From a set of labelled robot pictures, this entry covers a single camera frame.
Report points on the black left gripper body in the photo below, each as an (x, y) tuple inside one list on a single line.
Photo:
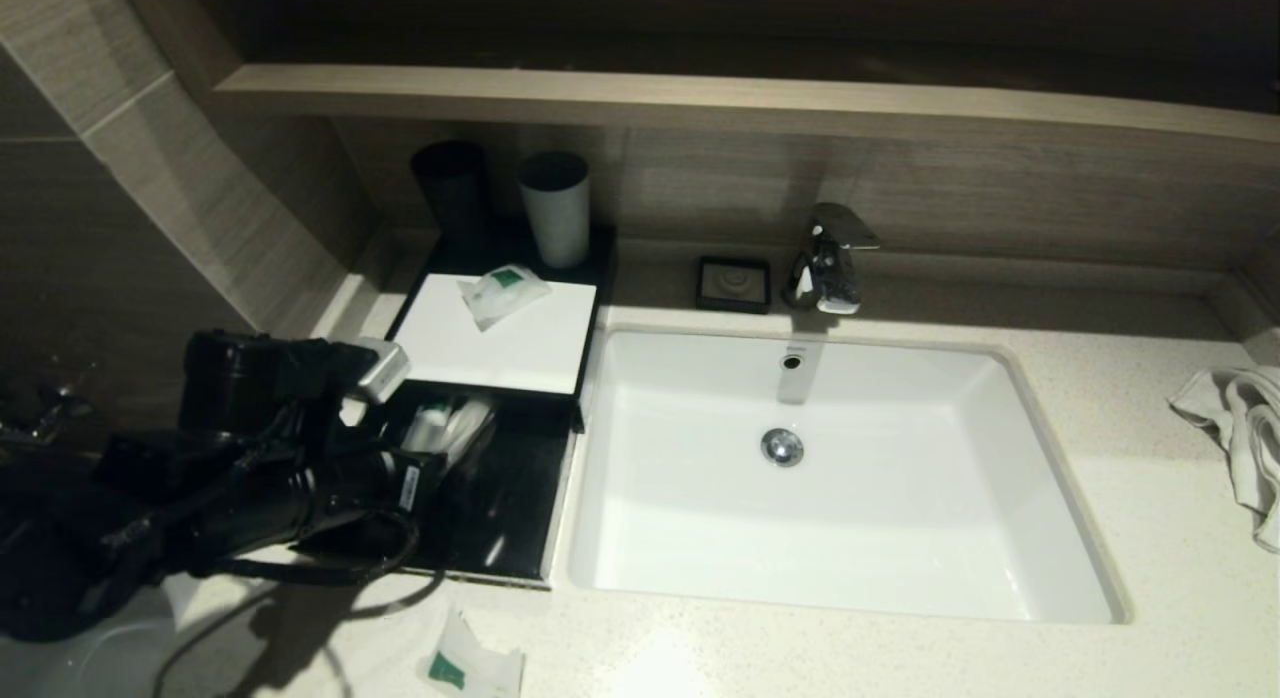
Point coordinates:
[(410, 483)]

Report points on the long clear toothbrush packet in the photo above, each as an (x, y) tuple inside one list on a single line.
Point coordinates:
[(470, 423), (425, 428)]

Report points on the black sliding drawer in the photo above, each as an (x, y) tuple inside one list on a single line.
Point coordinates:
[(520, 498)]

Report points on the small clear packet green label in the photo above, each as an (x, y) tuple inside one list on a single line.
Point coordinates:
[(500, 293), (470, 663)]

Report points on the black plastic cup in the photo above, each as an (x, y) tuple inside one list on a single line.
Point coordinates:
[(452, 203)]

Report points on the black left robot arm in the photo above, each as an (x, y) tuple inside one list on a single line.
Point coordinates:
[(230, 388)]

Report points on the grey cup with dark rim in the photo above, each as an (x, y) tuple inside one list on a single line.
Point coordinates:
[(558, 221)]

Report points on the grey rounded bathroom fixture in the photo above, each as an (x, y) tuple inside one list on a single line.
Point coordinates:
[(100, 658)]

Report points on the chrome drain stopper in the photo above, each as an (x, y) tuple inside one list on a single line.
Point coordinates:
[(782, 448)]

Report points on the black square soap dish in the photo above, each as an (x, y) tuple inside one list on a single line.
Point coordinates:
[(733, 284)]

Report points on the white ceramic sink basin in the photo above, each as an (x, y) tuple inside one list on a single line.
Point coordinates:
[(850, 538)]

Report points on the chrome faucet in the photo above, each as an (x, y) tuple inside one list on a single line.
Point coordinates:
[(825, 268)]

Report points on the light wooden shelf ledge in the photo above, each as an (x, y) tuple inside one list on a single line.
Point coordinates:
[(700, 98)]

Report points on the white towel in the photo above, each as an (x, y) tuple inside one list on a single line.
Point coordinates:
[(1250, 428)]

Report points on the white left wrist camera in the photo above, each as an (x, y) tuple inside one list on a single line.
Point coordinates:
[(382, 370)]

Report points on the chrome wall valve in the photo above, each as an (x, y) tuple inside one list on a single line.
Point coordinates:
[(35, 408)]

